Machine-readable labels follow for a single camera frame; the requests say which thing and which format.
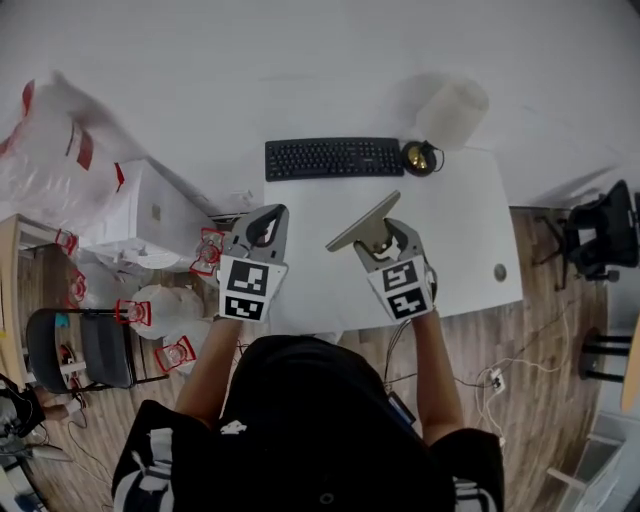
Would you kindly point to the white table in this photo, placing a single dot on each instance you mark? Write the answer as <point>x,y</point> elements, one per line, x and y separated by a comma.
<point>450,225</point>

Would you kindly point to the light wood side desk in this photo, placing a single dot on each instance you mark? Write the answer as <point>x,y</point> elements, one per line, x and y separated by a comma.
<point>10,280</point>

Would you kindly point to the blue waist device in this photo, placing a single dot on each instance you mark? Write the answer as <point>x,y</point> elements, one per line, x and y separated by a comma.
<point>401,409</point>

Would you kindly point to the pile of empty water jugs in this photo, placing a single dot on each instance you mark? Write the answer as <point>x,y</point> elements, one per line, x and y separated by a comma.
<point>170,310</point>

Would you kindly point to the person's right forearm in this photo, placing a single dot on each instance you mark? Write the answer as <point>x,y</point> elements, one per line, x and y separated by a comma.
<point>437,380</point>

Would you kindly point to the person's black shirt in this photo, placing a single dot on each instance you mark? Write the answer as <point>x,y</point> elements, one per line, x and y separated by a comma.
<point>310,425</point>

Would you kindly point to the white power strip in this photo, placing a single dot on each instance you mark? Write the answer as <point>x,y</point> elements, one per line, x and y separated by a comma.
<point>496,380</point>

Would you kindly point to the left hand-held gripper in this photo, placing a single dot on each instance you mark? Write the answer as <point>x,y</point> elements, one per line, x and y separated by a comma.
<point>245,287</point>

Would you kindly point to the white desk lamp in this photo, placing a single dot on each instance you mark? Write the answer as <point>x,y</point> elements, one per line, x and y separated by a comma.
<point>450,115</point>

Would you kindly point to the black folding chair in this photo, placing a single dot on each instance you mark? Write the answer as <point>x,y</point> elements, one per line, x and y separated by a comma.
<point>100,350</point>

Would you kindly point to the person's left forearm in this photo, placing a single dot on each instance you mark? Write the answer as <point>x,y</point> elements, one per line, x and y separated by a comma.
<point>210,370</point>

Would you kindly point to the black keyboard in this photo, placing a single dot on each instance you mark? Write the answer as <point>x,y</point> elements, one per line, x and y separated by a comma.
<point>332,159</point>

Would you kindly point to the black office chair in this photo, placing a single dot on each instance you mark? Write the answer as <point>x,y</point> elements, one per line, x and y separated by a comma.
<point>600,235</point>

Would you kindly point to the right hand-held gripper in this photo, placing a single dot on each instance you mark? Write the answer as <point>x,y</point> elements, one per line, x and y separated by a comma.
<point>405,290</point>

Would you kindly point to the white frame stool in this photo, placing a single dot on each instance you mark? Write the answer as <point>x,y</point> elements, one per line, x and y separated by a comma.
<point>590,465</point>

